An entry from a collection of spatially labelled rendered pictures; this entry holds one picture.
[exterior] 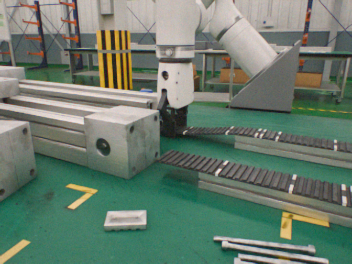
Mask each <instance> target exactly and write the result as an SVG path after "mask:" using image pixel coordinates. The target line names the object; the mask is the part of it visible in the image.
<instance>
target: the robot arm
mask: <svg viewBox="0 0 352 264"><path fill-rule="evenodd" d="M152 1H153V2H154V3H155V4H156V55H157V57H158V58H161V59H159V70H158V86H157V98H158V107H157V111H159V114H160V116H161V119H162V121H163V136H165V137H171V138H174V137H175V133H176V125H179V126H183V127H184V126H186V127H187V114H188V106H189V104H190V103H192V102H193V100H194V82H193V67H192V59H190V58H193V57H194V47H195V35H196V34H199V33H201V32H202V31H203V30H204V29H205V27H206V26H207V23H208V13H207V9H208V8H209V7H210V5H211V4H212V3H213V2H214V1H215V11H214V14H213V17H212V19H211V22H210V25H209V31H210V33H211V35H212V36H213V37H214V38H215V40H216V41H217V42H218V43H219V44H220V45H221V46H222V47H223V48H224V50H225V51H226V52H227V53H228V54H229V55H230V56H231V57H232V58H233V60H234V61H235V62H236V63H237V64H238V65H239V66H240V67H241V69H242V70H243V71H244V72H245V73H246V74H247V75H248V76H249V78H250V80H249V81H247V82H246V83H245V84H244V85H243V86H244V87H246V86H247V85H248V84H250V83H251V82H252V81H253V80H254V79H256V78H257V77H258V76H259V75H261V74H262V73H263V72H264V71H265V70H266V69H267V68H269V67H270V66H271V65H272V64H273V63H275V62H276V61H277V60H278V59H279V58H280V57H281V56H283V55H284V54H285V53H286V52H287V51H288V48H285V49H284V50H283V51H282V52H281V53H280V54H277V53H276V52H275V51H274V50H273V49H272V48H271V47H270V46H269V44H268V43H267V42H266V41H265V40H264V39H263V38H262V36H261V35H260V34H259V33H258V32H257V31H256V30H255V28H254V27H253V26H252V25H251V24H250V23H249V22H248V21H247V20H246V18H245V17H244V16H243V15H242V14H241V13H240V12H239V11H238V9H237V8H236V7H235V5H234V3H233V0H152ZM167 105H170V106H171V107H167ZM167 109H169V110H171V114H170V113H169V112H168V111H167ZM175 110H176V113H177V114H175Z"/></svg>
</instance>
